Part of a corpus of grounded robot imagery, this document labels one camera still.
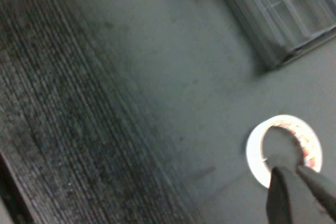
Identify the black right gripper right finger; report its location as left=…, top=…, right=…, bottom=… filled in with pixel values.
left=296, top=165, right=336, bottom=219

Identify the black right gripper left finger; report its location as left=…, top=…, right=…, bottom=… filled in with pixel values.
left=265, top=167, right=336, bottom=224

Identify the white tape roll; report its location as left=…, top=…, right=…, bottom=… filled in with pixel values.
left=245, top=114, right=322, bottom=189

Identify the black wire dish rack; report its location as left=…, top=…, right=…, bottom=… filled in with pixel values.
left=208, top=0, right=336, bottom=71

